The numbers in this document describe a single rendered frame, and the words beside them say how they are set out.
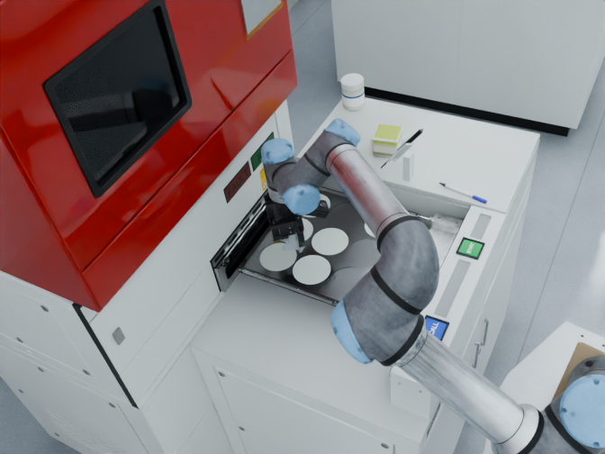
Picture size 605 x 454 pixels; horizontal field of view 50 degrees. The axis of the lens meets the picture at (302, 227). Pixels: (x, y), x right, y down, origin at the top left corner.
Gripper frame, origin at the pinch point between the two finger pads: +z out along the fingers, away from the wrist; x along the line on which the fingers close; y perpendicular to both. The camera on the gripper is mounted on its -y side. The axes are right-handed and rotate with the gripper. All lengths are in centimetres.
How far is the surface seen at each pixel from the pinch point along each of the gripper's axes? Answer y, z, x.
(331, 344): -0.8, 9.3, 25.7
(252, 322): 17.4, 9.3, 13.2
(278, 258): 6.7, 1.2, 0.5
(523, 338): -81, 91, -10
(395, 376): -10.6, -4.0, 46.2
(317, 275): -1.8, 1.3, 9.4
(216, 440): 37, 55, 18
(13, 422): 119, 91, -30
